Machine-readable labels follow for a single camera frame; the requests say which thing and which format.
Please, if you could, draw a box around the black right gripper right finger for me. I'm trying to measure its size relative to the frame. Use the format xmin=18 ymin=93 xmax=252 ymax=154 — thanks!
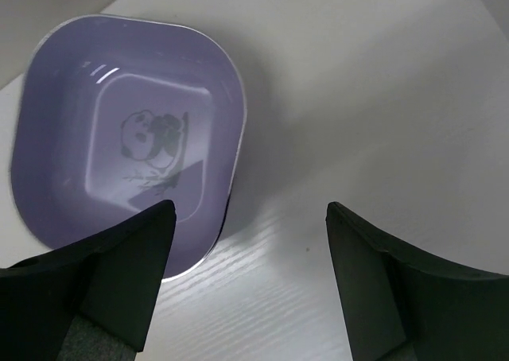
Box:
xmin=326 ymin=202 xmax=508 ymax=360

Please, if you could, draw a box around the purple plate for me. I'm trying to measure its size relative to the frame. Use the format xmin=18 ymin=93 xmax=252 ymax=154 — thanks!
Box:
xmin=10 ymin=15 xmax=247 ymax=280

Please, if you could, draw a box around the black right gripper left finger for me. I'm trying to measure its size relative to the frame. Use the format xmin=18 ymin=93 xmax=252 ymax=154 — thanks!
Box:
xmin=1 ymin=200 xmax=176 ymax=360

